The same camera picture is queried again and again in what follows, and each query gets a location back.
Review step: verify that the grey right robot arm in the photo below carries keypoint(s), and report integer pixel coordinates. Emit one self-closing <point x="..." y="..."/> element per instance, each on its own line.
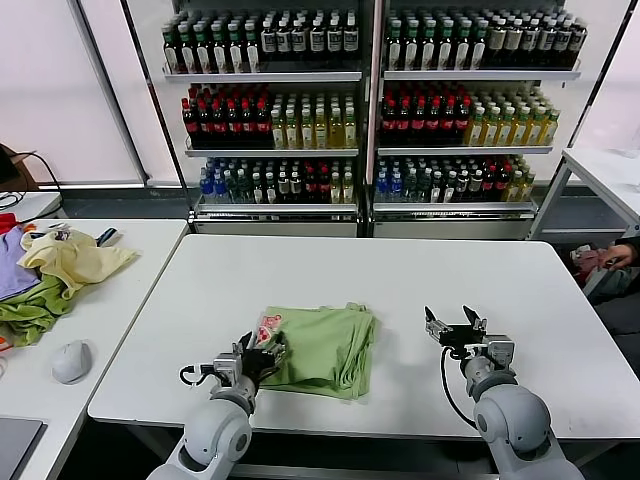
<point x="510" y="415"/>

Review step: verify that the pink garment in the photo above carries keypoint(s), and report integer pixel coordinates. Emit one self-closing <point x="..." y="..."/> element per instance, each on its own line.
<point x="587" y="260"/>

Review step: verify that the brown cardboard box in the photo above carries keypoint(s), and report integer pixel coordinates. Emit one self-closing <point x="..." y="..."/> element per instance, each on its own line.
<point x="22" y="172"/>

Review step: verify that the small red label cola bottle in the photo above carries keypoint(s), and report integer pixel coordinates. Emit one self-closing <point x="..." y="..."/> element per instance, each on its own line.
<point x="489" y="189"/>
<point x="502" y="189"/>
<point x="310" y="190"/>
<point x="324" y="190"/>

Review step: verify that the green cap dark tea bottle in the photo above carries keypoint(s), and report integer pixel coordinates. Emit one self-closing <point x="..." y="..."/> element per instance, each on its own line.
<point x="479" y="52"/>
<point x="429" y="52"/>
<point x="463" y="52"/>
<point x="171" y="55"/>
<point x="236" y="55"/>
<point x="219" y="55"/>
<point x="395" y="52"/>
<point x="203" y="55"/>
<point x="252" y="55"/>
<point x="412" y="52"/>
<point x="187" y="55"/>
<point x="446" y="52"/>

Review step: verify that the grey computer mouse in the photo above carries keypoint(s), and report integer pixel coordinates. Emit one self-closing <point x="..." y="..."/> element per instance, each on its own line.
<point x="72" y="362"/>

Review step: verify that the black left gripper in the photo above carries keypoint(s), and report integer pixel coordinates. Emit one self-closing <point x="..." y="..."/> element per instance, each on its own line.
<point x="257" y="365"/>

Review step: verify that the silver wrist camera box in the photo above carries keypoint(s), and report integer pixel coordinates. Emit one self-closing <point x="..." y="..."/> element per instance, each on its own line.
<point x="227" y="367"/>
<point x="501" y="352"/>

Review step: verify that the small white cap dark bottle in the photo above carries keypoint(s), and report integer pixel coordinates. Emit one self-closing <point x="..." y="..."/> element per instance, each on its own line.
<point x="476" y="189"/>
<point x="463" y="189"/>
<point x="450" y="189"/>
<point x="257" y="190"/>
<point x="295" y="190"/>
<point x="437" y="189"/>
<point x="270" y="190"/>
<point x="283" y="190"/>

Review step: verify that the small dark green bottle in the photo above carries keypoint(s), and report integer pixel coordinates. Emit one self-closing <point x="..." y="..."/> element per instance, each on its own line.
<point x="242" y="190"/>
<point x="425" y="189"/>
<point x="230" y="190"/>
<point x="411" y="189"/>

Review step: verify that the orange cloth piece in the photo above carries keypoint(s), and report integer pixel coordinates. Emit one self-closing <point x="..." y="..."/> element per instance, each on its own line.
<point x="4" y="344"/>
<point x="31" y="228"/>

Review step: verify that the white cap dark drink bottle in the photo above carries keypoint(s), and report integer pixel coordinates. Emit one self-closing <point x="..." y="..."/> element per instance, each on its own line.
<point x="563" y="42"/>
<point x="531" y="42"/>
<point x="578" y="42"/>
<point x="547" y="42"/>

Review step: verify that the dark slanted pole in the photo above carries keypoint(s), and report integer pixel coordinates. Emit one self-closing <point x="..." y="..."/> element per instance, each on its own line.
<point x="152" y="100"/>
<point x="604" y="75"/>

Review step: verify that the grey window mullion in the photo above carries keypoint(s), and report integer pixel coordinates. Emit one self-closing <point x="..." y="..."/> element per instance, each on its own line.
<point x="116" y="95"/>

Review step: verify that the white cap yellow tea bottle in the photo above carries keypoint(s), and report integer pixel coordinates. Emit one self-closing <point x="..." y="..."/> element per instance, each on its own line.
<point x="276" y="131"/>
<point x="350" y="131"/>
<point x="335" y="131"/>
<point x="321" y="131"/>
<point x="306" y="131"/>
<point x="291" y="131"/>

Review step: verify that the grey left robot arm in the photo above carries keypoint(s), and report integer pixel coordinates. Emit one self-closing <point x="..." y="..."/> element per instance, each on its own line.
<point x="215" y="435"/>

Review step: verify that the purple garment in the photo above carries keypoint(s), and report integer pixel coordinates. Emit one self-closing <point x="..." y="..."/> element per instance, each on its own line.
<point x="15" y="270"/>

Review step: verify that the blue white striped cloth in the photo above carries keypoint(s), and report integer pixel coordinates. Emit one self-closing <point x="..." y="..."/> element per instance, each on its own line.
<point x="107" y="236"/>

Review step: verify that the green cap yellow tea bottle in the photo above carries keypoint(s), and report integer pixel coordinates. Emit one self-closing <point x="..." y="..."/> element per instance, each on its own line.
<point x="506" y="131"/>
<point x="521" y="131"/>
<point x="536" y="131"/>
<point x="476" y="131"/>
<point x="550" y="131"/>
<point x="491" y="131"/>

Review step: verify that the white tag bundle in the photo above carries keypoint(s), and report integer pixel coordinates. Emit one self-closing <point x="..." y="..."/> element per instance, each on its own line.
<point x="60" y="232"/>

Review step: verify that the small blue water bottle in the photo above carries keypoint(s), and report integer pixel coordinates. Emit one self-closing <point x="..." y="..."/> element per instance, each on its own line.
<point x="382" y="189"/>
<point x="396" y="189"/>
<point x="218" y="190"/>
<point x="204" y="190"/>

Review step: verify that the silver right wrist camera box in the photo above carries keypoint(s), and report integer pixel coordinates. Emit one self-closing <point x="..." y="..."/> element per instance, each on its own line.
<point x="501" y="352"/>

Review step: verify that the olive green garment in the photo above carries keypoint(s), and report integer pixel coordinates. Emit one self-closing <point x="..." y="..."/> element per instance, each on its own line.
<point x="30" y="315"/>

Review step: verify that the small yellow drink bottle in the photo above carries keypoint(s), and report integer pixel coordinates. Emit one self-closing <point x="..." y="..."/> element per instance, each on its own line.
<point x="527" y="189"/>
<point x="335" y="190"/>
<point x="347" y="190"/>
<point x="515" y="189"/>

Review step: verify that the grey laundry bin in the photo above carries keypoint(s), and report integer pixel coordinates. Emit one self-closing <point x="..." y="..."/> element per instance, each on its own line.
<point x="607" y="285"/>

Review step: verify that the pale yellow shirt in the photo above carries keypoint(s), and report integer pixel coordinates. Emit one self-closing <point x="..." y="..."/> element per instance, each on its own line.
<point x="80" y="260"/>

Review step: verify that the beige label dark bottle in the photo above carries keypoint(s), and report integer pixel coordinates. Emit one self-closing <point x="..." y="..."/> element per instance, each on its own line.
<point x="496" y="42"/>
<point x="513" y="42"/>

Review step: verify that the light green button shirt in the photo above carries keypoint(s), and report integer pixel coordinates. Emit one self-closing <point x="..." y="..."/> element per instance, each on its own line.
<point x="325" y="350"/>

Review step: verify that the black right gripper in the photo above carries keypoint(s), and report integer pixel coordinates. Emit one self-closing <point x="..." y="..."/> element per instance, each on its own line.
<point x="467" y="342"/>

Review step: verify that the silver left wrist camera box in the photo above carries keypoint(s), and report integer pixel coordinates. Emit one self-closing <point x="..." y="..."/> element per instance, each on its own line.
<point x="227" y="367"/>

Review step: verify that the red cap cola bottle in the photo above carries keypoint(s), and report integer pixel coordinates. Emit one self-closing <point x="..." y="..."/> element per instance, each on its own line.
<point x="219" y="125"/>
<point x="449" y="122"/>
<point x="234" y="125"/>
<point x="404" y="122"/>
<point x="434" y="122"/>
<point x="262" y="125"/>
<point x="389" y="122"/>
<point x="464" y="122"/>
<point x="188" y="125"/>
<point x="204" y="125"/>
<point x="419" y="122"/>
<point x="248" y="125"/>

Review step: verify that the metal drink display shelf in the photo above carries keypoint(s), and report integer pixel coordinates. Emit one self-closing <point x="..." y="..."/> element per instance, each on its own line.
<point x="480" y="76"/>
<point x="264" y="77"/>

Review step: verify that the white table grey legs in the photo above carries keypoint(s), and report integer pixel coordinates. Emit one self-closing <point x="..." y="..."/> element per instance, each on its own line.
<point x="549" y="200"/>

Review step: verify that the red garment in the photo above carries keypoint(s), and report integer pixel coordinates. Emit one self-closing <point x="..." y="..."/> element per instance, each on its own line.
<point x="6" y="222"/>

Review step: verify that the bystander hand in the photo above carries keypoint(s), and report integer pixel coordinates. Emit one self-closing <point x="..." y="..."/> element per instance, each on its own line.
<point x="621" y="256"/>

